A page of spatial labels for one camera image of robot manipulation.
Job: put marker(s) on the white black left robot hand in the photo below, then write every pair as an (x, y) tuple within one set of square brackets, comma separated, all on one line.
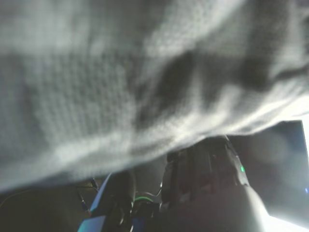
[(200, 183)]

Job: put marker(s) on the silver grey laptop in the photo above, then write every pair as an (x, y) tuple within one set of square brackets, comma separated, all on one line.
[(277, 157)]

